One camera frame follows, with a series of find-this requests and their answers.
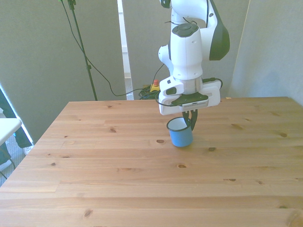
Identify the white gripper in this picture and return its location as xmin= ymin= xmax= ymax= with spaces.
xmin=158 ymin=80 xmax=222 ymax=132

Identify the blue enamel mug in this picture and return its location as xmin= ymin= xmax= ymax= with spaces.
xmin=166 ymin=117 xmax=194 ymax=148

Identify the yellow emergency stop button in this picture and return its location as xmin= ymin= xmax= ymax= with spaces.
xmin=150 ymin=79 xmax=161 ymax=93

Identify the thin black tripod stand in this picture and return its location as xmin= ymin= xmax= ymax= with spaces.
xmin=67 ymin=0 xmax=98 ymax=101

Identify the white side table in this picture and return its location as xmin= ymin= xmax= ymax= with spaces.
xmin=0 ymin=117 xmax=23 ymax=146

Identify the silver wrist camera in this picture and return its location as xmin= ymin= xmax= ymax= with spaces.
xmin=170 ymin=92 xmax=209 ymax=110

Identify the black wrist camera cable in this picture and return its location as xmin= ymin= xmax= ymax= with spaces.
xmin=155 ymin=0 xmax=224 ymax=107

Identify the green cable bundle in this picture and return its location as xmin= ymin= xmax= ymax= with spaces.
xmin=138 ymin=87 xmax=160 ymax=100

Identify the black emergency stop cable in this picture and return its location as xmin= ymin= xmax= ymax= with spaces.
xmin=153 ymin=63 xmax=165 ymax=82

